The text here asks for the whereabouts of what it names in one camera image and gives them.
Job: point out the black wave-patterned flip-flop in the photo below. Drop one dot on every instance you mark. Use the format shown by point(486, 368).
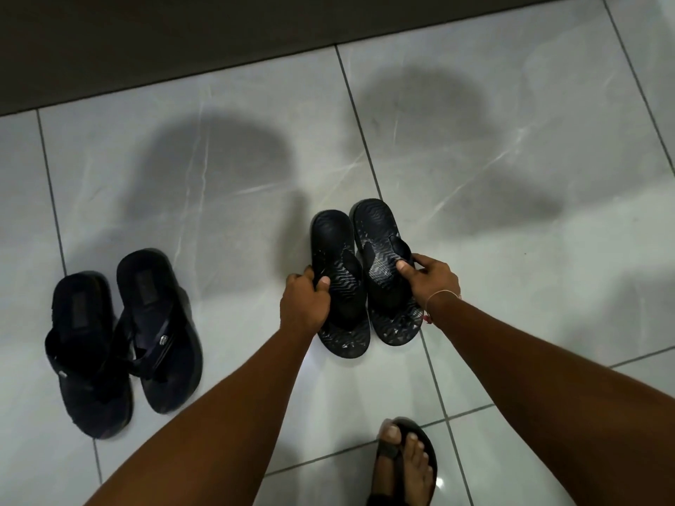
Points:
point(345, 310)
point(377, 237)

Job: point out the person's left thumb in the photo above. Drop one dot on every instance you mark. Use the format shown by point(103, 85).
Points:
point(322, 285)

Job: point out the black worn sandal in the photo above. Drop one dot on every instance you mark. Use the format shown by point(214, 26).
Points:
point(428, 442)

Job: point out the person's right thumb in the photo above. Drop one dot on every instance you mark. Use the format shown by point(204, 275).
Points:
point(405, 271)

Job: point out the person's left hand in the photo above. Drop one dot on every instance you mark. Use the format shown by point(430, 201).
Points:
point(301, 308)

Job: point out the person's right hand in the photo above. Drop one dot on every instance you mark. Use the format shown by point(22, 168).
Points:
point(433, 284)

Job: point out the plain black flip-flop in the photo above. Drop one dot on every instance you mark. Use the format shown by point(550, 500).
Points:
point(87, 358)
point(163, 337)

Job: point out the person's right forearm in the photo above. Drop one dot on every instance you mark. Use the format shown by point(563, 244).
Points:
point(548, 395)

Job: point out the person's right foot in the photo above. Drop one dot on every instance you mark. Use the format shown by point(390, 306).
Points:
point(414, 468)

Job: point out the person's left forearm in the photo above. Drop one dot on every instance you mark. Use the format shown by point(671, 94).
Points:
point(221, 416)

